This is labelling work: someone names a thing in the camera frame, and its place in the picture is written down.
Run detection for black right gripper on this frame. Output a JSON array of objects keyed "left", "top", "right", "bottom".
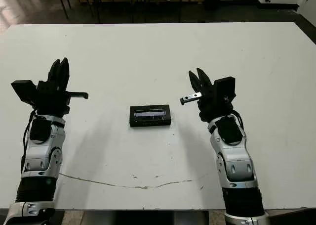
[{"left": 180, "top": 68, "right": 237, "bottom": 123}]

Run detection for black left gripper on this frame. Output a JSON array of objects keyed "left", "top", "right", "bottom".
[{"left": 31, "top": 57, "right": 89, "bottom": 117}]

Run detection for black box lid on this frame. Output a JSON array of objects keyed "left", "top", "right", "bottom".
[{"left": 129, "top": 104, "right": 171, "bottom": 126}]

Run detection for dark robot lower body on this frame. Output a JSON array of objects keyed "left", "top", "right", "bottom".
[{"left": 85, "top": 210, "right": 209, "bottom": 225}]

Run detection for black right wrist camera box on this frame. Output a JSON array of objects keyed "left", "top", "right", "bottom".
[{"left": 213, "top": 77, "right": 237, "bottom": 104}]

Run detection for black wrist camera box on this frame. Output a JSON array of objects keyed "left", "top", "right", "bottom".
[
  {"left": 11, "top": 80, "right": 39, "bottom": 107},
  {"left": 213, "top": 77, "right": 237, "bottom": 104}
]

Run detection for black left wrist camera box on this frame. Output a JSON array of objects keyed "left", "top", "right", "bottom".
[{"left": 11, "top": 80, "right": 39, "bottom": 107}]

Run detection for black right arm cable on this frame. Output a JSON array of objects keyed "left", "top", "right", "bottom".
[{"left": 233, "top": 110, "right": 245, "bottom": 132}]

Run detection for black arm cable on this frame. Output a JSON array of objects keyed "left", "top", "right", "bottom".
[
  {"left": 21, "top": 111, "right": 37, "bottom": 174},
  {"left": 233, "top": 110, "right": 245, "bottom": 132}
]

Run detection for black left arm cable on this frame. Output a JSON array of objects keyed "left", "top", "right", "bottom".
[{"left": 21, "top": 111, "right": 37, "bottom": 174}]

